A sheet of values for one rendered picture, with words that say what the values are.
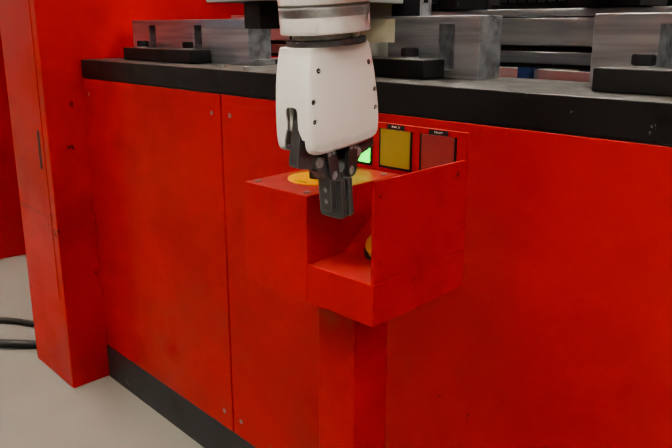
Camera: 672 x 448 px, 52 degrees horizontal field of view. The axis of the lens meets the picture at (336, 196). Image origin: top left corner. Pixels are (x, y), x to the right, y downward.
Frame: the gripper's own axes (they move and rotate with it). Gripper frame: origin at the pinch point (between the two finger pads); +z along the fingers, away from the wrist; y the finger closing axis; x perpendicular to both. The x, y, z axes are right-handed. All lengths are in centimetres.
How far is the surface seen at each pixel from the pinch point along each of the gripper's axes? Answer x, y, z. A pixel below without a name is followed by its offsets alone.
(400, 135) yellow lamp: -4.3, -15.7, -2.6
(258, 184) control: -12.6, -0.3, 0.9
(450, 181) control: 4.8, -12.8, 1.0
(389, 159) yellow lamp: -5.9, -15.5, 0.5
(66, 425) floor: -106, -7, 80
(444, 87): -8.4, -30.5, -5.8
